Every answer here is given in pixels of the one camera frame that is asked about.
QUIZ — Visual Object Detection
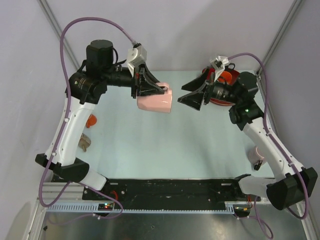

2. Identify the small orange cup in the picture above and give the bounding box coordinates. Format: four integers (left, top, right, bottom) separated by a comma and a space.
85, 114, 97, 128

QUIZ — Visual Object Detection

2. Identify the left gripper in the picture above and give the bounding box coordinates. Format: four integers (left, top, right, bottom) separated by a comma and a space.
101, 62, 165, 99

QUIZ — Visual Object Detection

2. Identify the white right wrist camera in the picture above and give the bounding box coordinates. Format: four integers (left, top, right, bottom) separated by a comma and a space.
209, 55, 231, 81

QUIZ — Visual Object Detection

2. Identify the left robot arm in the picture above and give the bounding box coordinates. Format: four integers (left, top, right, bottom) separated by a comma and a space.
35, 40, 173, 200

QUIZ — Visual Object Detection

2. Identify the round red tray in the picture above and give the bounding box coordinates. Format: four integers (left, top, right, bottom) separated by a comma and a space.
201, 66, 241, 107

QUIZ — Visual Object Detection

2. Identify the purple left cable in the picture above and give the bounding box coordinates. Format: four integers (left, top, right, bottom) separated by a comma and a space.
38, 16, 138, 208

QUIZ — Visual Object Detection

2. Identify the large pink mug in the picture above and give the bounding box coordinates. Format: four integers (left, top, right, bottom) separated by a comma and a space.
137, 82, 173, 114

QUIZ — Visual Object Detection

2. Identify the orange mug black handle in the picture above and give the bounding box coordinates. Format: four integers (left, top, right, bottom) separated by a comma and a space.
217, 63, 240, 86

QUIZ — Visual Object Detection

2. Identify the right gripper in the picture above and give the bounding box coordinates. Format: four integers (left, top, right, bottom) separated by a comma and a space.
178, 66, 241, 111

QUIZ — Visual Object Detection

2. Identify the purple cable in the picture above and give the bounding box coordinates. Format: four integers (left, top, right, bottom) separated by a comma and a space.
38, 16, 138, 208
226, 52, 271, 131

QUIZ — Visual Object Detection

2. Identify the lilac mug black handle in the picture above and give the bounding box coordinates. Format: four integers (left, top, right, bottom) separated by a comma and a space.
247, 146, 266, 171

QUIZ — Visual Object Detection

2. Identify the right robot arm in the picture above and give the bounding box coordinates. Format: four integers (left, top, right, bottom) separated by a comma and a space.
178, 71, 318, 210

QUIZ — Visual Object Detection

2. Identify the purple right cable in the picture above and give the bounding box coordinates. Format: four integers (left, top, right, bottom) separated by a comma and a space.
226, 52, 271, 131

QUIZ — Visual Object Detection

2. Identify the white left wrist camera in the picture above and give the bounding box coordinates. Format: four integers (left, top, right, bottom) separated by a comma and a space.
126, 43, 147, 77

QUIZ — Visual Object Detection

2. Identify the grey cable duct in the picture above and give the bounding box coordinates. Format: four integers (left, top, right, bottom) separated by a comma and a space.
46, 201, 250, 214

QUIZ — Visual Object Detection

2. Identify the small brown cup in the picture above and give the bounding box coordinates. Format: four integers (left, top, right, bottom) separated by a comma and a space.
78, 133, 92, 152

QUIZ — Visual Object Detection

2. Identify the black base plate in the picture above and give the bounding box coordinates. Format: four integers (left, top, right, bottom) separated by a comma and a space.
82, 177, 262, 204

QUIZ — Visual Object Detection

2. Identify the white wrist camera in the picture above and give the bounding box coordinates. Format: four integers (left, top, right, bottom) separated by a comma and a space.
209, 55, 231, 81
126, 43, 147, 77

